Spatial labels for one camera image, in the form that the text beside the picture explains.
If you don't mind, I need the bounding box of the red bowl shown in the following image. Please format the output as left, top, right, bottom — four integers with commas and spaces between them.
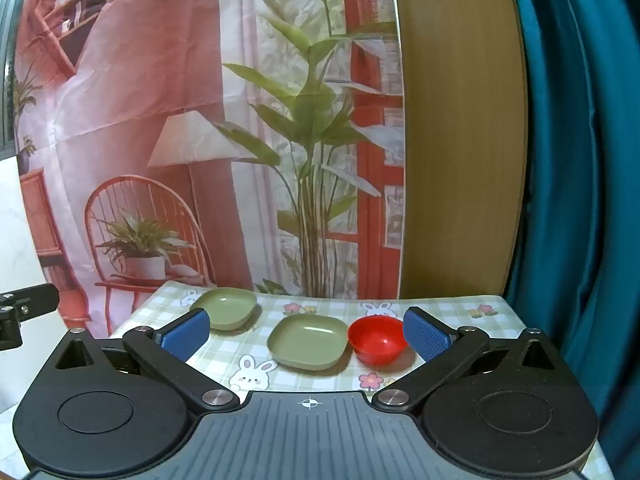
347, 316, 408, 366

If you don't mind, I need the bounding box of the green square plate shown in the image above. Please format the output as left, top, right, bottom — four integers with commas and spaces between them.
266, 313, 349, 372
189, 287, 258, 332

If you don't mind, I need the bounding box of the printed room backdrop cloth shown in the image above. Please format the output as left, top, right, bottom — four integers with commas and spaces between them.
12, 0, 406, 323

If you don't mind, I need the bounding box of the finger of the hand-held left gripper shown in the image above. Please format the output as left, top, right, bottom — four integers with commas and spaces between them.
0, 284, 60, 320

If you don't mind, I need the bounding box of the teal curtain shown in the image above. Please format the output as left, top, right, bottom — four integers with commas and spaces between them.
505, 0, 640, 480

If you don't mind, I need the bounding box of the wooden panel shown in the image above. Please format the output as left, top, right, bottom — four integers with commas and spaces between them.
387, 0, 531, 301

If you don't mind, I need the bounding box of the checked bunny tablecloth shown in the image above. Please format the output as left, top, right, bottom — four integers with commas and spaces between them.
107, 280, 616, 480

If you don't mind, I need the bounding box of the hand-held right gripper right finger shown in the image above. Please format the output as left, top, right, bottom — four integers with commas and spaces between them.
371, 306, 591, 414

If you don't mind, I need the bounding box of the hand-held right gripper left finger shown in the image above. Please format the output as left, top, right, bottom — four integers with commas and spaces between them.
31, 308, 241, 414

